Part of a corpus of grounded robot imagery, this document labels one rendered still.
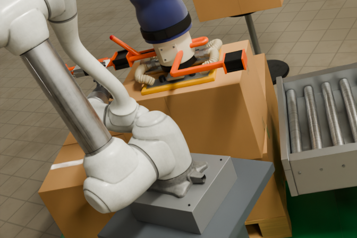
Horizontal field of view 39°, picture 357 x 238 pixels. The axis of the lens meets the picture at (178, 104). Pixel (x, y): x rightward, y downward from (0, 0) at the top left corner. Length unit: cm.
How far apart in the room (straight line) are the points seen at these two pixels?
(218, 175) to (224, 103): 46
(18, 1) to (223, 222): 96
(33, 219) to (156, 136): 205
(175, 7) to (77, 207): 120
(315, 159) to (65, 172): 132
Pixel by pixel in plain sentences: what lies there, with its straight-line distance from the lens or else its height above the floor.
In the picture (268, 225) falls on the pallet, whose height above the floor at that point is 10.
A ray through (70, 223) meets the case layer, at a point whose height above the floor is 30.
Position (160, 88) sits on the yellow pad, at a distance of 223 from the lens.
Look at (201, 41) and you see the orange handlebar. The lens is 223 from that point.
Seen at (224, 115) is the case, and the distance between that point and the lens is 220.
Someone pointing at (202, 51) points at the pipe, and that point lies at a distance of 226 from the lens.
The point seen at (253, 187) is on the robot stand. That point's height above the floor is 75.
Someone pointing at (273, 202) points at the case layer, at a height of 24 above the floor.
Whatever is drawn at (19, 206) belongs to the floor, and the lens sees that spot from 380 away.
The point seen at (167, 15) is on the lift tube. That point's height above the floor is 126.
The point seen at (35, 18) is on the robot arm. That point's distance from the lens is 155.
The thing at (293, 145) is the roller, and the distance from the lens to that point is 234.
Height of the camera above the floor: 195
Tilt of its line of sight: 29 degrees down
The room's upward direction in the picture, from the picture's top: 21 degrees counter-clockwise
